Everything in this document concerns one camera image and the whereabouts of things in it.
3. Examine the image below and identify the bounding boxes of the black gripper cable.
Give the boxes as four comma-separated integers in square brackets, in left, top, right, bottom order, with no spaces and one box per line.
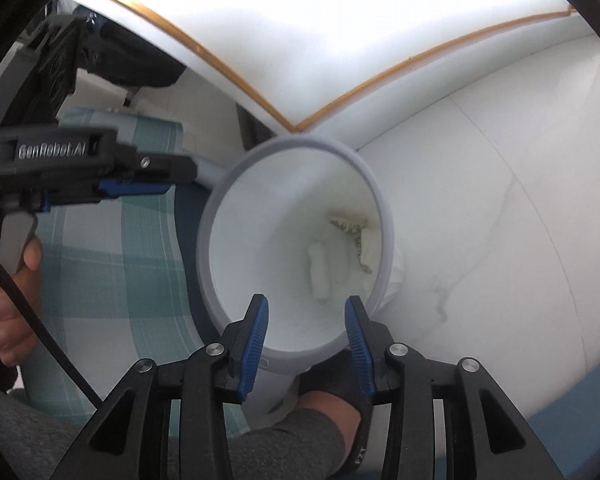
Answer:
[0,244,104,407]

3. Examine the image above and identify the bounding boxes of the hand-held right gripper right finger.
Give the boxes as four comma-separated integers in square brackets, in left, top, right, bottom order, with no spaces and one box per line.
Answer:
[344,295,551,480]

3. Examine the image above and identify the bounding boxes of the blue floor mat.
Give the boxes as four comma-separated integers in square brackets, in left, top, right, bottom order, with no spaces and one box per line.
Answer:
[524,360,600,480]

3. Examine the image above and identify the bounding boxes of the black slipper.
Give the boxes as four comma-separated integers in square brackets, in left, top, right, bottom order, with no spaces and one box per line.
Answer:
[297,347,377,480]

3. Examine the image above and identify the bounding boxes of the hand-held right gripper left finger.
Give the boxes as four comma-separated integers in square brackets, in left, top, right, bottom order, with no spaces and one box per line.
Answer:
[62,294,271,480]

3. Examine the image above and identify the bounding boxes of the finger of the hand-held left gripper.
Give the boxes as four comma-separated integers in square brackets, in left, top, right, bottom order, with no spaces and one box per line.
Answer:
[116,153,199,185]
[40,181,174,212]

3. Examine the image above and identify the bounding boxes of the white round waste bin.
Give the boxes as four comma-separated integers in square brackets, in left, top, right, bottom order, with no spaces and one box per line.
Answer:
[196,134,407,416]

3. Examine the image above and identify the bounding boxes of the white cabinet with gold trim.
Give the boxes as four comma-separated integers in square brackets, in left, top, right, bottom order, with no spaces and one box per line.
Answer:
[60,0,577,134]

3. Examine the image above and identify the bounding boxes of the person's left forearm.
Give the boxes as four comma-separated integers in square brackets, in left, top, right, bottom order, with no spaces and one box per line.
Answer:
[0,375,88,480]

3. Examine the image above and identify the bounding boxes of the white tissue strip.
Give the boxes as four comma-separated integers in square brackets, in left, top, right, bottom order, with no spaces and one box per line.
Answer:
[307,242,335,302]

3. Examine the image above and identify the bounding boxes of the patterned wrapper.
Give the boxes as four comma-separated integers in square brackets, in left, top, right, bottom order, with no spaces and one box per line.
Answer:
[327,209,382,274]

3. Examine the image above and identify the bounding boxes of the person's left hand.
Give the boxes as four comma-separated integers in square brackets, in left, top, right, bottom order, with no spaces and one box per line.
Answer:
[0,236,44,369]

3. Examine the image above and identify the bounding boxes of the small dark object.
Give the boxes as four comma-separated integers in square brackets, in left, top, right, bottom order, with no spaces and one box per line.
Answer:
[237,104,272,150]

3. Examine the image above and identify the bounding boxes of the dark hanging clothes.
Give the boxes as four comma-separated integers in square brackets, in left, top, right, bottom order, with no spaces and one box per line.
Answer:
[72,6,187,90]

